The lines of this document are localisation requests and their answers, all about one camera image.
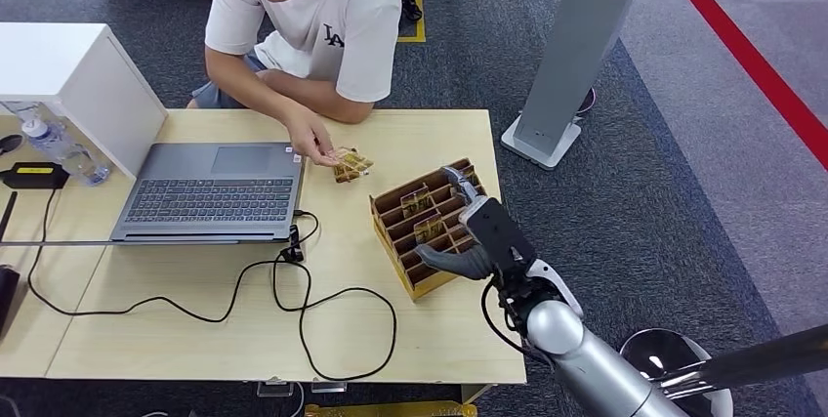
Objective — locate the black device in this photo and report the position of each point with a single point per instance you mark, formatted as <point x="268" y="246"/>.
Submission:
<point x="6" y="301"/>

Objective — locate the white box cabinet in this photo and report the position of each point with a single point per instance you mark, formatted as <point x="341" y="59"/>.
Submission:
<point x="58" y="61"/>

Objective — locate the grey laptop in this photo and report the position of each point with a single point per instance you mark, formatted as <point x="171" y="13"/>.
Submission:
<point x="207" y="200"/>

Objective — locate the black adapter with yellow label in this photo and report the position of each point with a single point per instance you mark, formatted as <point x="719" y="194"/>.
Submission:
<point x="32" y="176"/>

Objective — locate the gold patterned card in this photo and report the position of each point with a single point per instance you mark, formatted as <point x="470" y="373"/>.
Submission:
<point x="352" y="165"/>

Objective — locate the person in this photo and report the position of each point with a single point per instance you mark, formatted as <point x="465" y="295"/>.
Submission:
<point x="323" y="6"/>

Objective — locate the person's right forearm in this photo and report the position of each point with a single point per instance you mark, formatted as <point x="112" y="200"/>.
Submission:
<point x="259" y="94"/>

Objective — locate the gold object under table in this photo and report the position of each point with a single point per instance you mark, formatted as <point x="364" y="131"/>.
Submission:
<point x="388" y="410"/>

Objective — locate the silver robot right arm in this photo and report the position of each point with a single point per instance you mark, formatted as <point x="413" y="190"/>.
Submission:
<point x="595" y="362"/>

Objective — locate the black antenna stick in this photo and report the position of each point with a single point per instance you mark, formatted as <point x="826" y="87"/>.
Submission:
<point x="8" y="217"/>

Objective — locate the clear plastic water bottle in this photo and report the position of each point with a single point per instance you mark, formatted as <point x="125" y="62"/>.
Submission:
<point x="55" y="142"/>

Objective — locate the wooden slotted card holder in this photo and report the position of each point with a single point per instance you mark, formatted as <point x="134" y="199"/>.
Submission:
<point x="401" y="259"/>

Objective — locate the black round object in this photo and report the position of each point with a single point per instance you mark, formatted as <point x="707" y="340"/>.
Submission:
<point x="10" y="144"/>

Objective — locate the person's right hand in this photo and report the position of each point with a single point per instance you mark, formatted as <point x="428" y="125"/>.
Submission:
<point x="309" y="136"/>

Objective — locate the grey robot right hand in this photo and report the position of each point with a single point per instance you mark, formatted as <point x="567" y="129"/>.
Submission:
<point x="462" y="264"/>

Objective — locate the dark metal bar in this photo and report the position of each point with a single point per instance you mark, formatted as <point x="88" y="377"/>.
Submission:
<point x="770" y="356"/>

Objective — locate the person's left forearm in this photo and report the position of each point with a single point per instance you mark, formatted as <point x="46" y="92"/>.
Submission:
<point x="330" y="103"/>

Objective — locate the red barrier band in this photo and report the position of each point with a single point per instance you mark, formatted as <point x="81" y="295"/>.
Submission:
<point x="744" y="52"/>

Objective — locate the gold card in clear sleeve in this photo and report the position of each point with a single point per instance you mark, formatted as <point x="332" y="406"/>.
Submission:
<point x="429" y="229"/>
<point x="416" y="202"/>

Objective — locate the grey kiosk pillar stand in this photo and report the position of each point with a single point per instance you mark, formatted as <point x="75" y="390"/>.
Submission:
<point x="576" y="45"/>

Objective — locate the chrome round base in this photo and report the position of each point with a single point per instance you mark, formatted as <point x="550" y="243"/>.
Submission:
<point x="653" y="352"/>

